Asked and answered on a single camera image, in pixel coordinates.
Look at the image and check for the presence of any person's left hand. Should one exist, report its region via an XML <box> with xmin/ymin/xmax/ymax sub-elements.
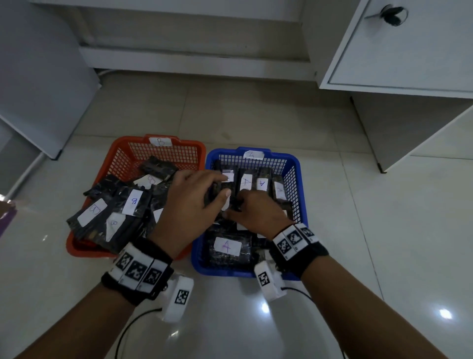
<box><xmin>148</xmin><ymin>169</ymin><xmax>233</xmax><ymax>260</ymax></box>

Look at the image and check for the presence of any person's right hand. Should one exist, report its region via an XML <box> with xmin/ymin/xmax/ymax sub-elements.
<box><xmin>225</xmin><ymin>189</ymin><xmax>295</xmax><ymax>241</ymax></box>

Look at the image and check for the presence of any black packet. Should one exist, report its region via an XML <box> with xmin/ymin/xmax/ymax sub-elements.
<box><xmin>204</xmin><ymin>168</ymin><xmax>238</xmax><ymax>212</ymax></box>

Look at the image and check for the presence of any person's left forearm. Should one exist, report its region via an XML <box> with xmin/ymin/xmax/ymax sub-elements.
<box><xmin>15</xmin><ymin>283</ymin><xmax>138</xmax><ymax>359</ymax></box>

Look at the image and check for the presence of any person's right forearm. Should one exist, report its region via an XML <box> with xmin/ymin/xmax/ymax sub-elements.
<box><xmin>301</xmin><ymin>255</ymin><xmax>450</xmax><ymax>359</ymax></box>

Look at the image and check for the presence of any pile of black labelled packets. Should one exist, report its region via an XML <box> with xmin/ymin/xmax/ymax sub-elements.
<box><xmin>67</xmin><ymin>155</ymin><xmax>180</xmax><ymax>254</ymax></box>
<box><xmin>204</xmin><ymin>166</ymin><xmax>294</xmax><ymax>270</ymax></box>

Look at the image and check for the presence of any blue plastic basket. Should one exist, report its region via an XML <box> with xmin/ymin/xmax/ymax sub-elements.
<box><xmin>191</xmin><ymin>147</ymin><xmax>309</xmax><ymax>282</ymax></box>

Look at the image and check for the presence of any black wristband with marker tags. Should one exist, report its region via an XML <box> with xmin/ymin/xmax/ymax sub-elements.
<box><xmin>269</xmin><ymin>223</ymin><xmax>329</xmax><ymax>280</ymax></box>
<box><xmin>101</xmin><ymin>237</ymin><xmax>174</xmax><ymax>306</ymax></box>

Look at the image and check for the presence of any orange plastic basket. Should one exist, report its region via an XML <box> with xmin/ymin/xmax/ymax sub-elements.
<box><xmin>66</xmin><ymin>134</ymin><xmax>207</xmax><ymax>259</ymax></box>

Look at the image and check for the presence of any white pipe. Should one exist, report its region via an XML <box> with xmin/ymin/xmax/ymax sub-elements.
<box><xmin>7</xmin><ymin>151</ymin><xmax>47</xmax><ymax>199</ymax></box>

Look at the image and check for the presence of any purple object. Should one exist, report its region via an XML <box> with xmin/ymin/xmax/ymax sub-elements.
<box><xmin>0</xmin><ymin>199</ymin><xmax>17</xmax><ymax>238</ymax></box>

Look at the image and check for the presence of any white cabinet side panel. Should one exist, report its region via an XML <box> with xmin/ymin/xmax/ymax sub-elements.
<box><xmin>0</xmin><ymin>0</ymin><xmax>102</xmax><ymax>161</ymax></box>

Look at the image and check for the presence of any white cabinet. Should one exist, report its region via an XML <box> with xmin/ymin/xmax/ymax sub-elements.
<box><xmin>300</xmin><ymin>0</ymin><xmax>473</xmax><ymax>174</ymax></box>

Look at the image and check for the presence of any black cabinet key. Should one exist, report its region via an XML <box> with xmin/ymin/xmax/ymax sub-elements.
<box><xmin>364</xmin><ymin>4</ymin><xmax>409</xmax><ymax>27</ymax></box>

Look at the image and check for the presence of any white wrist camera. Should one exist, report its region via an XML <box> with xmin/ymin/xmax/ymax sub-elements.
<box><xmin>162</xmin><ymin>276</ymin><xmax>195</xmax><ymax>323</ymax></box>
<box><xmin>254</xmin><ymin>260</ymin><xmax>287</xmax><ymax>302</ymax></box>

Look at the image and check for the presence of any black cable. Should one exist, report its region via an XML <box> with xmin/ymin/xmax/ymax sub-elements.
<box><xmin>282</xmin><ymin>287</ymin><xmax>346</xmax><ymax>359</ymax></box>
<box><xmin>115</xmin><ymin>307</ymin><xmax>163</xmax><ymax>359</ymax></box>

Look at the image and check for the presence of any white desk frame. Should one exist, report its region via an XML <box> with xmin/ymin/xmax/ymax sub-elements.
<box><xmin>30</xmin><ymin>0</ymin><xmax>319</xmax><ymax>81</ymax></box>

